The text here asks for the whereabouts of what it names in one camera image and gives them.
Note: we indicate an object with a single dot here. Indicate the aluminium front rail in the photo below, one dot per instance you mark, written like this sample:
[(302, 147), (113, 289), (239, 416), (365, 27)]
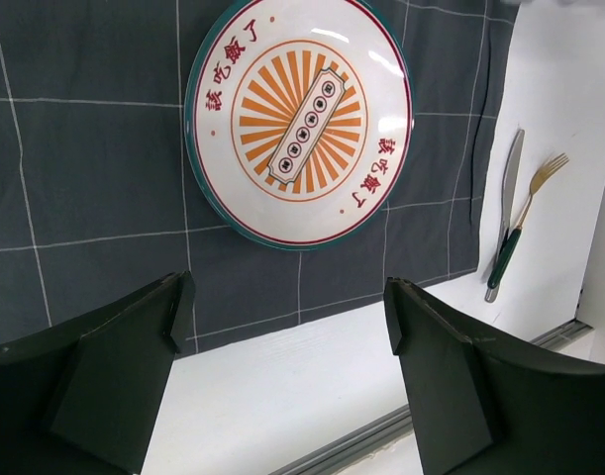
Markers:
[(572, 338)]

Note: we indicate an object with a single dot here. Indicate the green handled gold fork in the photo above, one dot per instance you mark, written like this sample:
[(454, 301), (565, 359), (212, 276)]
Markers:
[(541, 176)]

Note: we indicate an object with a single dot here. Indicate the dark checked cloth placemat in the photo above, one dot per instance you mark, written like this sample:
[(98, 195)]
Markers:
[(98, 199)]

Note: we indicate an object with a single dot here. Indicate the striped handled knife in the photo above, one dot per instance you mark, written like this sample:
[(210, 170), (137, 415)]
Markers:
[(508, 185)]

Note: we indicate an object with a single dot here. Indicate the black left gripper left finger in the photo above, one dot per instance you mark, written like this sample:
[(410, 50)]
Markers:
[(82, 397)]

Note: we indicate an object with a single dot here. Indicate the orange sunburst patterned plate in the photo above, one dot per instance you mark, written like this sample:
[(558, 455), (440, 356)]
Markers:
[(298, 117)]

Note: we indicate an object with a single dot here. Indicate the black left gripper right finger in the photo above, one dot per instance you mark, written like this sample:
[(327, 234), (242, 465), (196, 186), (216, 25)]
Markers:
[(485, 402)]

